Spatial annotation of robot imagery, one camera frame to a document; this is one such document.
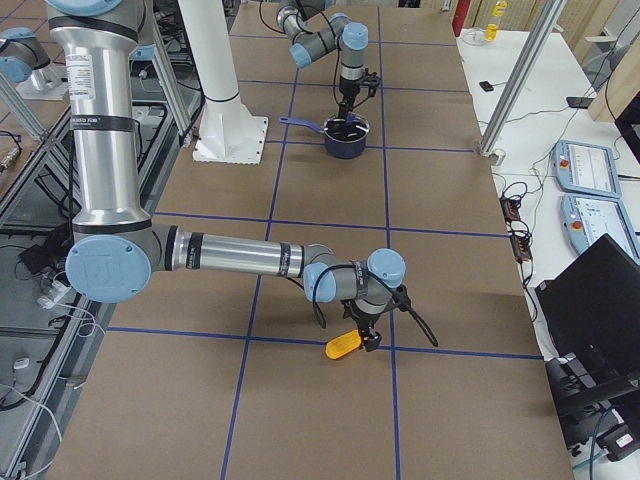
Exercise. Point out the lower blue teach pendant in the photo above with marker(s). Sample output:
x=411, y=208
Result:
x=587, y=218

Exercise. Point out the upper blue teach pendant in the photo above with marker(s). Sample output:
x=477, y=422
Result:
x=585, y=168

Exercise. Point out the aluminium side frame rack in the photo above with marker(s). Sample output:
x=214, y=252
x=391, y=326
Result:
x=49, y=329

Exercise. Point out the yellow corn cob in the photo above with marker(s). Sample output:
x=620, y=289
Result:
x=343, y=345

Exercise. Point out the blue teach pendant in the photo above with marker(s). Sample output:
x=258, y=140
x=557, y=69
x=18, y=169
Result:
x=585, y=168
x=587, y=218

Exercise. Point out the black power strip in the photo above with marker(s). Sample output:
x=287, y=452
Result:
x=519, y=233

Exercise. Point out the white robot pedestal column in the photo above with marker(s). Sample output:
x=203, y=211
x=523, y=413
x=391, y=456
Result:
x=207, y=32

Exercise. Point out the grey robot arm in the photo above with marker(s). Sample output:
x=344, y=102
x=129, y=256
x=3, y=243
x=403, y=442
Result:
x=314, y=35
x=117, y=246

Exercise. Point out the black laptop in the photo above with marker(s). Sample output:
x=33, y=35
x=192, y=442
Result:
x=592, y=308

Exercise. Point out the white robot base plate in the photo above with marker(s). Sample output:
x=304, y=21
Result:
x=224, y=140

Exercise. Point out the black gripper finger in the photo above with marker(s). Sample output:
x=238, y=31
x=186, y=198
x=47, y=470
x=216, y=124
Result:
x=351, y=115
x=343, y=111
x=364, y=332
x=371, y=341

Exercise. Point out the dark blue pot purple handle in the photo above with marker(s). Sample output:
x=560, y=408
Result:
x=337, y=149

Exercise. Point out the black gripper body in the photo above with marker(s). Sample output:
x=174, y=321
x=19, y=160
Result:
x=347, y=93
x=364, y=320

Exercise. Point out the glass pot lid purple knob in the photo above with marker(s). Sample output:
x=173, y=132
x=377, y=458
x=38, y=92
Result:
x=350, y=129

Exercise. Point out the aluminium frame post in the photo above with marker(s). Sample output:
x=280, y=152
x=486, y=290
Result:
x=523, y=67

